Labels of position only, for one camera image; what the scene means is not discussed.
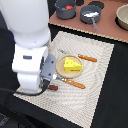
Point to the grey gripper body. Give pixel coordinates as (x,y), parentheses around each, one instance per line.
(47,71)

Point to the yellow toy cheese wedge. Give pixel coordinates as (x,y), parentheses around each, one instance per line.
(71,65)

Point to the grey pot with handles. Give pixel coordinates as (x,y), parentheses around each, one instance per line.
(61,12)

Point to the white and blue toy fish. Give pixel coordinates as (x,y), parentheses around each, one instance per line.
(91,14)

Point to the brown toy sausage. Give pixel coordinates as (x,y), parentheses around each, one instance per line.
(53,87)

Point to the red toy tomato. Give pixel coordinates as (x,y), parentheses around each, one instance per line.
(68,7)

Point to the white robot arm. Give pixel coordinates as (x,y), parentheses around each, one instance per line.
(28,21)

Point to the round wooden plate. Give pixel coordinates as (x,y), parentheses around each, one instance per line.
(60,67)

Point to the beige woven placemat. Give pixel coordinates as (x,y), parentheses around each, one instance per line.
(72,103)

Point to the brown toy stove board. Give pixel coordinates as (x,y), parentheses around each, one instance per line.
(107,26)

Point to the black burner disc right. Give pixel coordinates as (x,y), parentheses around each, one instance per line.
(97,3)

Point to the beige bowl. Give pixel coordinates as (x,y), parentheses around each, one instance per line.
(122,15)

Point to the knife with wooden handle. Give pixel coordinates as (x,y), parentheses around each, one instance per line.
(68,81)

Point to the fork with wooden handle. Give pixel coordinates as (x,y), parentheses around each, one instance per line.
(79,55)

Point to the grey saucepan with handle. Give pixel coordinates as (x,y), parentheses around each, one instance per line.
(90,20)

